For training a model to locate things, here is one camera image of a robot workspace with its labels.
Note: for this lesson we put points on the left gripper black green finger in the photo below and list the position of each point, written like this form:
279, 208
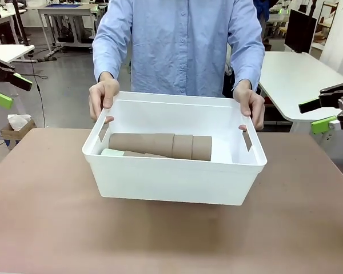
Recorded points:
17, 80
1, 99

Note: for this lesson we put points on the right gripper black green finger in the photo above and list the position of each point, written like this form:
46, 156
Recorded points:
311, 105
321, 125

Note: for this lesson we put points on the tall pale green cup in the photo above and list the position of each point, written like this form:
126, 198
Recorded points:
111, 153

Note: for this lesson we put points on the white plastic basket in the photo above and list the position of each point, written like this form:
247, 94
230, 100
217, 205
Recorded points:
174, 182

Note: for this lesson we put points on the right forearm in blue sleeve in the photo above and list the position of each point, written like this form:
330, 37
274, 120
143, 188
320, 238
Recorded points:
110, 57

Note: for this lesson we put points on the left forearm in blue sleeve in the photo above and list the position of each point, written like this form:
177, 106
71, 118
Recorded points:
245, 60

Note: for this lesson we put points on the person's left hand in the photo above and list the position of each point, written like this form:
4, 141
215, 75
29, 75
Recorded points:
253, 102

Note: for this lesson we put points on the person's right hand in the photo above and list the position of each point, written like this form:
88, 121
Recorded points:
101, 94

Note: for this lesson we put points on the white crumpled tissue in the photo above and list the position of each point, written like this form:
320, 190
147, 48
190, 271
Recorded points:
17, 120

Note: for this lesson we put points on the white table with rounded corner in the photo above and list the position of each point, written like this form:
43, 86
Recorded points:
297, 80

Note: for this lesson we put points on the white side table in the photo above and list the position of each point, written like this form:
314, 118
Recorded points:
5, 52

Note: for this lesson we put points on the brown cardboard box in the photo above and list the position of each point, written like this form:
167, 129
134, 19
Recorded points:
14, 137

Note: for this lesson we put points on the black stand pole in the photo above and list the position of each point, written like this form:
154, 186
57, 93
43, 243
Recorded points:
20, 25

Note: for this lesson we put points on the black flat monitor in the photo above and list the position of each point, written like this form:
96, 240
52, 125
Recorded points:
300, 31

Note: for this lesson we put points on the white background desk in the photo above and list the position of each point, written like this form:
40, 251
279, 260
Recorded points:
65, 11

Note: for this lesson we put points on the person in blue shirt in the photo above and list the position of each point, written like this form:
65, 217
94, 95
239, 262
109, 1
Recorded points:
177, 51

